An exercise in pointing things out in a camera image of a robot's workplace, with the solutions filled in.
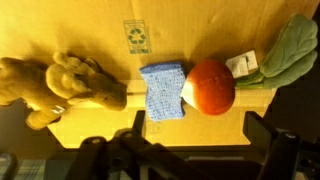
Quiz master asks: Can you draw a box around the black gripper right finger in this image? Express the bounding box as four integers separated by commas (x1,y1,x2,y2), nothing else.
242,111,301,180

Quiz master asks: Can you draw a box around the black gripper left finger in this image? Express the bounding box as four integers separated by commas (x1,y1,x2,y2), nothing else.
64,109,201,180

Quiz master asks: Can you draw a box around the brown plush moose toy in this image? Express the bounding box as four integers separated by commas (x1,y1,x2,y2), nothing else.
0,51,129,131

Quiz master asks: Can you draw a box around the blue sponge cloth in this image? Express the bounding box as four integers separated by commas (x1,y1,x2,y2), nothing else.
139,60,187,122

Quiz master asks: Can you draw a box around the red toy radish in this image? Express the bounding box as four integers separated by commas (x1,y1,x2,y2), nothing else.
179,13,319,117

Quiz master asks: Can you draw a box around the large cardboard box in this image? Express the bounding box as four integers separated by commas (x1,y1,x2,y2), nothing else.
0,0,320,150

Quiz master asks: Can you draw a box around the green plaid sofa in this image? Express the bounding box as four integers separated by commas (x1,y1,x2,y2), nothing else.
13,159,47,180

